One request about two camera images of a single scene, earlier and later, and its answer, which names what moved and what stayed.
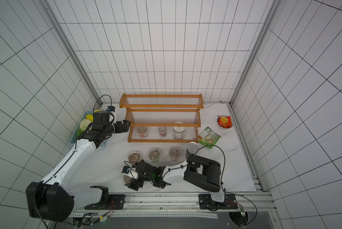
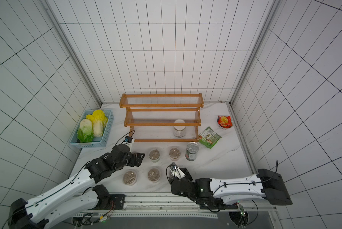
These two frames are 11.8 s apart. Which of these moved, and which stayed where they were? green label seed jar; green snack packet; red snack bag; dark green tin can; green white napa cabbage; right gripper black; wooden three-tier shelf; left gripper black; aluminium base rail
Moved: right gripper black; left gripper black
Stayed: green snack packet; wooden three-tier shelf; aluminium base rail; green white napa cabbage; dark green tin can; red snack bag; green label seed jar
